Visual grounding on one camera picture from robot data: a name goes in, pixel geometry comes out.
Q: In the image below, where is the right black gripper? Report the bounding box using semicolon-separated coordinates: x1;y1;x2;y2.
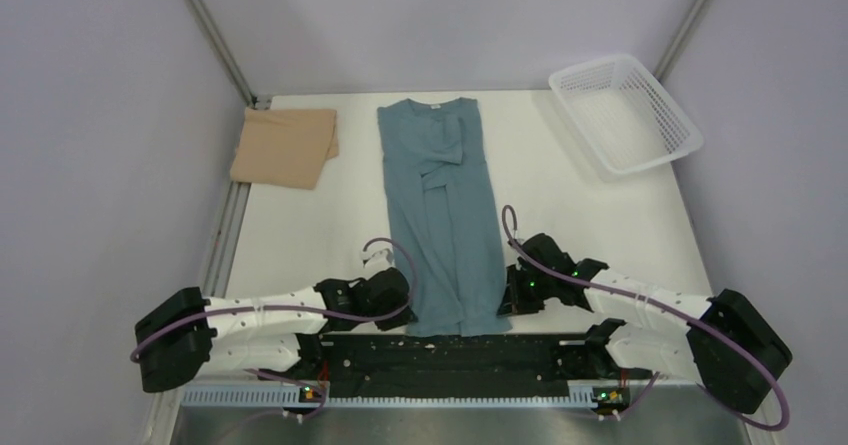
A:
499;263;556;318

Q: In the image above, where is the blue-grey t-shirt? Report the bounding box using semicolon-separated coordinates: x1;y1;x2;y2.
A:
377;98;511;337

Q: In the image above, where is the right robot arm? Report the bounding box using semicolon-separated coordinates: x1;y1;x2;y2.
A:
504;234;793;414

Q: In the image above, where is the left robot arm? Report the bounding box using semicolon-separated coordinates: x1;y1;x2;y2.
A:
130;267;419;393

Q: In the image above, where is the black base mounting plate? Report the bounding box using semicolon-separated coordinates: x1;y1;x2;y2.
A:
258;332;654;400

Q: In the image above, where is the folded tan t-shirt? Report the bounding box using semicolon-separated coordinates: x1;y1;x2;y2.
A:
229;108;339;190

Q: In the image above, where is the white plastic mesh basket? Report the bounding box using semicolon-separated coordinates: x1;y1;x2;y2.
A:
548;54;704;178

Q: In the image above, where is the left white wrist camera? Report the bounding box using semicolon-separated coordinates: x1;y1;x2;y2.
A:
360;248;394;276

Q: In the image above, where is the left side aluminium rail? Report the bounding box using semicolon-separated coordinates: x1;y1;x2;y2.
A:
200;182;251;297

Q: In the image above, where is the white cable duct strip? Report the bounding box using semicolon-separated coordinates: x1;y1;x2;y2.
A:
180;382;630;410

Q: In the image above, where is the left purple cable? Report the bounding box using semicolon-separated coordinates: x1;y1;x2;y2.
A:
129;237;420;420

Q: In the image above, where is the right rear aluminium post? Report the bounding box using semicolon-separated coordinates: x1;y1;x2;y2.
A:
653;0;714;83

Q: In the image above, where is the aluminium post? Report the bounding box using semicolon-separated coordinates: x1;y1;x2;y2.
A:
653;0;714;83
184;0;257;107

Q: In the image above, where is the left rear aluminium post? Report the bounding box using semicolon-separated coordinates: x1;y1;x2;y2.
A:
184;0;257;107

